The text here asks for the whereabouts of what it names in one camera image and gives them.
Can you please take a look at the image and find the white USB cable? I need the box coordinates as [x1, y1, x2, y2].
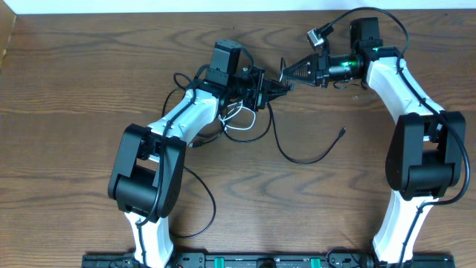
[217, 99, 257, 131]

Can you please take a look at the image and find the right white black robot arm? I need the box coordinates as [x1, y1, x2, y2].
[280, 17, 470, 267]

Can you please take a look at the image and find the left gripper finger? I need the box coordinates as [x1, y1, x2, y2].
[265, 91, 287, 104]
[265, 79, 289, 92]

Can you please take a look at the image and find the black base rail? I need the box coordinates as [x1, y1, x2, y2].
[80, 247, 456, 268]

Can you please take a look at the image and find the black USB cable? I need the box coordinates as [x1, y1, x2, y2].
[266, 56, 347, 165]
[161, 72, 274, 239]

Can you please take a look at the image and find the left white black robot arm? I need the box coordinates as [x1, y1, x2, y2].
[108, 39, 292, 267]

